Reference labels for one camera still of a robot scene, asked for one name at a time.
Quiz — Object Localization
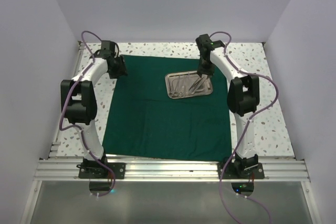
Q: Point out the steel instrument tray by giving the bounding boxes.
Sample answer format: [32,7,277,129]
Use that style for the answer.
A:
[165,71,213,99]

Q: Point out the steel scissors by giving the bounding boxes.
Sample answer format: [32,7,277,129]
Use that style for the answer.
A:
[173,76,184,98]
[169,76,181,98]

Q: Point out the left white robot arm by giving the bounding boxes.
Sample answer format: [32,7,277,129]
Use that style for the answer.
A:
[59,40,128,178]

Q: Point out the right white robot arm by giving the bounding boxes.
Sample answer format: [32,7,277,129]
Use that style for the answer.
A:
[195,34,260,178]

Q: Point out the left aluminium side rail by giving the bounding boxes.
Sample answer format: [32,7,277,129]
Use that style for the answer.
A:
[48,41,85,159]

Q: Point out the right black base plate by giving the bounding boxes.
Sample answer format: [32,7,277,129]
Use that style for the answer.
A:
[217,162,265,179]

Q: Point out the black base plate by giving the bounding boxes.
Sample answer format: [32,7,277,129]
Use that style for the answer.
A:
[76,161,126,179]
[217,162,265,179]

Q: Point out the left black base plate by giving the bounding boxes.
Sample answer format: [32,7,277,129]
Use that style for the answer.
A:
[76,161,126,179]

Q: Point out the aluminium front rail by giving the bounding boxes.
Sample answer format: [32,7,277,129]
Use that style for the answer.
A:
[34,157,310,182]

